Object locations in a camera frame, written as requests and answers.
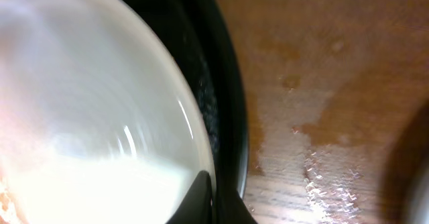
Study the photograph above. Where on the round black serving tray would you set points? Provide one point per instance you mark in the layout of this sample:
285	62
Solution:
195	34

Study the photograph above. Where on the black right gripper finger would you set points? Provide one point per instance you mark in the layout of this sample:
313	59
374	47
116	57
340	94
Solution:
196	207

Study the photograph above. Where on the cream white plate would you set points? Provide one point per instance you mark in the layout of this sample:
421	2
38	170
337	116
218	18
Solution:
98	124

